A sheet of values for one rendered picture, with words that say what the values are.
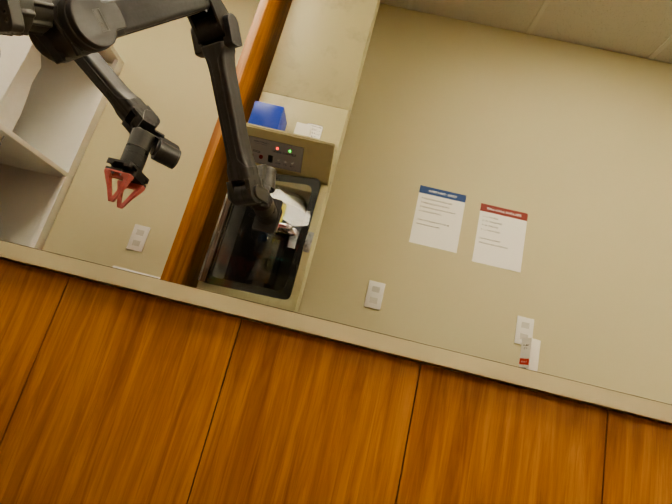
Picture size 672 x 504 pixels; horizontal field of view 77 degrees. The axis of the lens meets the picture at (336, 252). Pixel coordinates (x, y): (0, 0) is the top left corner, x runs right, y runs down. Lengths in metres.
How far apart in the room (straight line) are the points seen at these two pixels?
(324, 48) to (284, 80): 0.20
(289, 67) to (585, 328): 1.57
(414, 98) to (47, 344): 1.75
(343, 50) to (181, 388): 1.28
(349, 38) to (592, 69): 1.31
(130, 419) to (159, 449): 0.10
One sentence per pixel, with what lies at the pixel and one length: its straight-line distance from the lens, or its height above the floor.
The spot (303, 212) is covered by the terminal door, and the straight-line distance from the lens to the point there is 1.33.
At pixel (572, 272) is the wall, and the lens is 2.07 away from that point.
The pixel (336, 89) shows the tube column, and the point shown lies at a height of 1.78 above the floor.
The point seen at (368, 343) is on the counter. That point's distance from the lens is 1.02.
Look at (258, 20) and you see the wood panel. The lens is 1.72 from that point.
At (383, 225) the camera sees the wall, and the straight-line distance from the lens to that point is 1.86.
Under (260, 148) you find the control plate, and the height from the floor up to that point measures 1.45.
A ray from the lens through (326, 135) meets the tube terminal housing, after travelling 1.53.
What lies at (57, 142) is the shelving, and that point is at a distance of 2.35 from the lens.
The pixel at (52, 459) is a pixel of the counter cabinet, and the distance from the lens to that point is 1.24.
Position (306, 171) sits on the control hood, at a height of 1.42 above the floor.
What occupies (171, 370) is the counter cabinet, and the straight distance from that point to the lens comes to 1.11.
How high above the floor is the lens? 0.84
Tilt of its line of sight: 15 degrees up
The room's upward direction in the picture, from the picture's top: 14 degrees clockwise
